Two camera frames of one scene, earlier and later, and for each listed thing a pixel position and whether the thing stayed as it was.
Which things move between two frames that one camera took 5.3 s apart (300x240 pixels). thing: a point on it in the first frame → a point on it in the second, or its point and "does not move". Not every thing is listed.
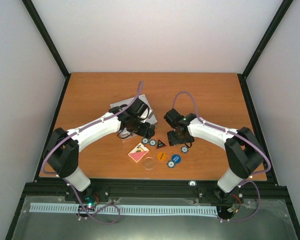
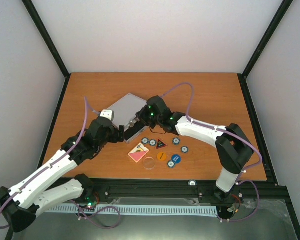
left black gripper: [147, 133] → [115, 138]
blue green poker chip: [184, 149] does not move
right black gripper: [173, 140] → [142, 116]
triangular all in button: [160, 144] does not move
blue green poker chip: [171, 164] does not move
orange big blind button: [161, 156] does not move
